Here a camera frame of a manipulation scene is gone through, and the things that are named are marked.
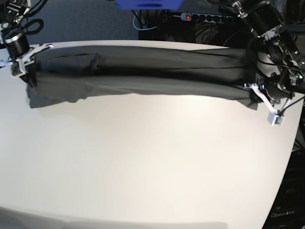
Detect white power strip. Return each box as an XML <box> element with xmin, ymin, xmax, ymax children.
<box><xmin>179</xmin><ymin>13</ymin><xmax>234</xmax><ymax>24</ymax></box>

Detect white cable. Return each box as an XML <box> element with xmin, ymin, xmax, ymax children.
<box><xmin>132</xmin><ymin>9</ymin><xmax>182</xmax><ymax>31</ymax></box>

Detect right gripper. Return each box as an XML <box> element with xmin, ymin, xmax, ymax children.
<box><xmin>3</xmin><ymin>35</ymin><xmax>53</xmax><ymax>87</ymax></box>

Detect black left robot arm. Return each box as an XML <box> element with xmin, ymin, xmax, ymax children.
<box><xmin>216</xmin><ymin>0</ymin><xmax>305</xmax><ymax>103</ymax></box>

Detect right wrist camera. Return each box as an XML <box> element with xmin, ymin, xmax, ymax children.
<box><xmin>10</xmin><ymin>62</ymin><xmax>26</xmax><ymax>78</ymax></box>

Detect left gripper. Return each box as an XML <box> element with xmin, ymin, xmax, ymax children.
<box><xmin>244</xmin><ymin>83</ymin><xmax>295</xmax><ymax>112</ymax></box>

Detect grey T-shirt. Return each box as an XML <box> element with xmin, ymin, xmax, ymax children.
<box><xmin>27</xmin><ymin>46</ymin><xmax>255</xmax><ymax>108</ymax></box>

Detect blue plastic box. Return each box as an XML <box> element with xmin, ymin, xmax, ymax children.
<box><xmin>115</xmin><ymin>0</ymin><xmax>183</xmax><ymax>10</ymax></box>

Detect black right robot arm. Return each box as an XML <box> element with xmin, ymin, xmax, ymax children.
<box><xmin>0</xmin><ymin>0</ymin><xmax>53</xmax><ymax>87</ymax></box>

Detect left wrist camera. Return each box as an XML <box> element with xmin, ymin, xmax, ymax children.
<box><xmin>267</xmin><ymin>112</ymin><xmax>285</xmax><ymax>126</ymax></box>

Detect black OpenArm base box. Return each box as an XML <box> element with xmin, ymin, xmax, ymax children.
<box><xmin>263</xmin><ymin>150</ymin><xmax>305</xmax><ymax>229</ymax></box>

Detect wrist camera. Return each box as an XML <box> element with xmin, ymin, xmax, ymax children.
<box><xmin>10</xmin><ymin>62</ymin><xmax>26</xmax><ymax>78</ymax></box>
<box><xmin>267</xmin><ymin>112</ymin><xmax>285</xmax><ymax>126</ymax></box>

